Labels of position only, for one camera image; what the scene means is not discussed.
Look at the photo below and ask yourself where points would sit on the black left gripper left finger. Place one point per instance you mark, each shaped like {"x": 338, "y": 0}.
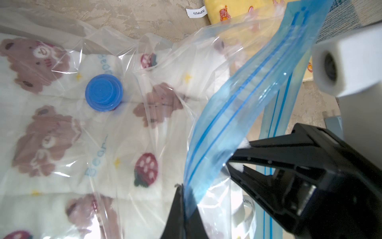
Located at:
{"x": 175, "y": 226}

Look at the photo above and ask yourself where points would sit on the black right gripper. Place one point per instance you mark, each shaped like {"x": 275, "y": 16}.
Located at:
{"x": 322, "y": 188}

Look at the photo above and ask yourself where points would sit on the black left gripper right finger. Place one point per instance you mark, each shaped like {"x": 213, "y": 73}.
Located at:
{"x": 194, "y": 227}

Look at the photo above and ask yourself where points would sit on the white bear print blanket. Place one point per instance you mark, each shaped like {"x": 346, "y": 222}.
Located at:
{"x": 94, "y": 143}

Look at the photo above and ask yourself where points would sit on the clear vacuum bag blue zipper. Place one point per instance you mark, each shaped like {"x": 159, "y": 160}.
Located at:
{"x": 225, "y": 121}

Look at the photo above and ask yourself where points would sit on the yellow cartoon print blanket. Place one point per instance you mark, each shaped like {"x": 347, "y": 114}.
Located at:
{"x": 238, "y": 15}

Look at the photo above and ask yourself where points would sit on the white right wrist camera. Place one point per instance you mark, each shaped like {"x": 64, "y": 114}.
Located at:
{"x": 349, "y": 63}

